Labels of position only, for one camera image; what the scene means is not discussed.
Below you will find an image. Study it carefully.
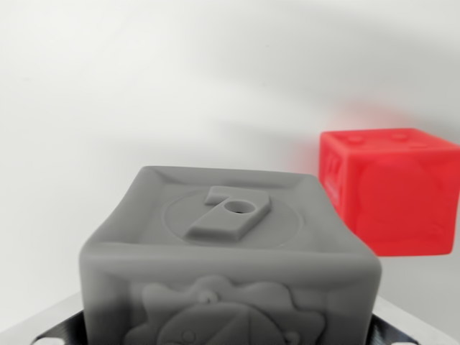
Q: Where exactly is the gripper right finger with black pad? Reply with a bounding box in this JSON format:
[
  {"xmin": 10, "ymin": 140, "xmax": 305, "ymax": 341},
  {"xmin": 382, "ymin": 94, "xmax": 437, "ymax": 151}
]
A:
[{"xmin": 367, "ymin": 296, "xmax": 460, "ymax": 345}]

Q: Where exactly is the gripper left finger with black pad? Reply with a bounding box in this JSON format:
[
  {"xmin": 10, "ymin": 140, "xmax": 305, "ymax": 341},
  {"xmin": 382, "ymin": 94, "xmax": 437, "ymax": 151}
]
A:
[{"xmin": 0, "ymin": 290, "xmax": 88, "ymax": 345}]

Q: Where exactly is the grey cube with embossed seven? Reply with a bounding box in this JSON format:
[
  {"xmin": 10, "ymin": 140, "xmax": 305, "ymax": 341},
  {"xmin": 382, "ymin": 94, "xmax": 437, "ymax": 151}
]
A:
[{"xmin": 78, "ymin": 165, "xmax": 383, "ymax": 345}]

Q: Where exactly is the red cube with raised dots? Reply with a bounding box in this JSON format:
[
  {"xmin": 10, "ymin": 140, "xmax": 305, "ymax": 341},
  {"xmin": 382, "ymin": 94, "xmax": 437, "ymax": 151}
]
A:
[{"xmin": 318, "ymin": 126, "xmax": 460, "ymax": 258}]

